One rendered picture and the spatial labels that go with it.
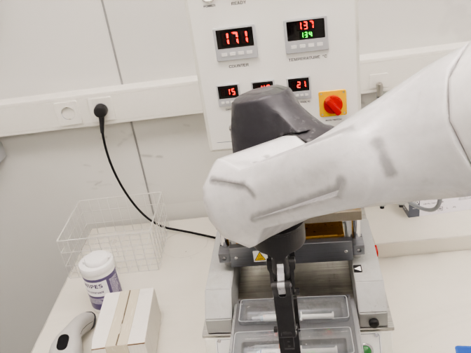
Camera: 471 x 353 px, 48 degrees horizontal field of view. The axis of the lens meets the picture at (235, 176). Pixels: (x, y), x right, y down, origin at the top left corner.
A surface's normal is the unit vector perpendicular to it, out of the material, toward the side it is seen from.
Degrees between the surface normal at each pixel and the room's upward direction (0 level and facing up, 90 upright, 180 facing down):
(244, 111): 77
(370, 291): 41
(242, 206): 81
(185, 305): 0
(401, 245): 90
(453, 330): 0
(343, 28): 90
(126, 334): 1
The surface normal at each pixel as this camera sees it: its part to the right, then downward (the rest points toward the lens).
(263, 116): -0.33, 0.31
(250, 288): -0.14, -0.88
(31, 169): -0.03, 0.47
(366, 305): -0.15, -0.36
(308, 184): -0.72, 0.40
